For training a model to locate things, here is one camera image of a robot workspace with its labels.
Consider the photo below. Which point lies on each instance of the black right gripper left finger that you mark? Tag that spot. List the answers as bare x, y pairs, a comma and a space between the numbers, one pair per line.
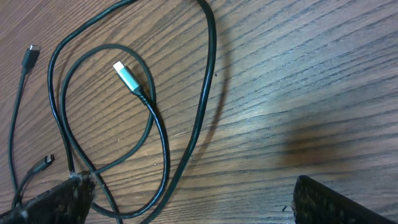
66, 203

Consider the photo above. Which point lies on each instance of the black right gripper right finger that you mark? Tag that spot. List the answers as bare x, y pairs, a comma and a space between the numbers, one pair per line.
315, 203

